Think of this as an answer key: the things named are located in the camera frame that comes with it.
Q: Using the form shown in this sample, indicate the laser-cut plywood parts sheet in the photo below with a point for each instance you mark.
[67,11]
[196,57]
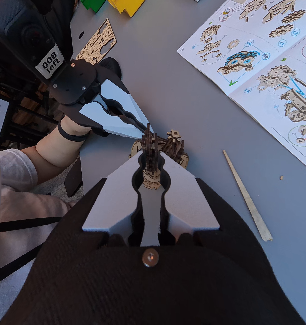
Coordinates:
[99,43]

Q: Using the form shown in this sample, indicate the dark shelf unit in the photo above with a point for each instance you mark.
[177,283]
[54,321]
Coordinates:
[28,111]

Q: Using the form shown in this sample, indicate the yellow plastic bin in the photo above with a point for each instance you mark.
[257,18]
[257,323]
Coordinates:
[127,5]

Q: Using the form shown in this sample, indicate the dark wooden gear cluster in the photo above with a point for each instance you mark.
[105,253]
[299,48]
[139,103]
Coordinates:
[149,149]

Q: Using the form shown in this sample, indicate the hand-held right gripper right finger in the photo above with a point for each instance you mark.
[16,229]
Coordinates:
[188,203]

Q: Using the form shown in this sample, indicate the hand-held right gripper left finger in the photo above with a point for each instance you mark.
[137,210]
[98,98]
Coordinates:
[112,203]

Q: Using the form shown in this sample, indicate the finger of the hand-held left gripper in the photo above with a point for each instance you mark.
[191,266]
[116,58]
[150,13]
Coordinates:
[119,97]
[104,119]

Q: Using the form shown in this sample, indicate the wooden gear model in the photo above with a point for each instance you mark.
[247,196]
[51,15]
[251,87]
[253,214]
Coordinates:
[175,149]

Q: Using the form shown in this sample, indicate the black mesh armrest pad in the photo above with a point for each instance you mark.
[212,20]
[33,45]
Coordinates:
[114,67]

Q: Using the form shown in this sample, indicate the assembly instruction booklet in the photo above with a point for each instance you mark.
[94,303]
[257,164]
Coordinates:
[257,63]

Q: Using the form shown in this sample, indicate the person's left hand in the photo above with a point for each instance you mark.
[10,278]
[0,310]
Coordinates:
[72,125]

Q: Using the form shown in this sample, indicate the green plastic bin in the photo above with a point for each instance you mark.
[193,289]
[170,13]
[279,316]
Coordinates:
[92,3]

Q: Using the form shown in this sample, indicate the flat wooden stick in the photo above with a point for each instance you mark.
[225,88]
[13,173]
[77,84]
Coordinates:
[247,198]

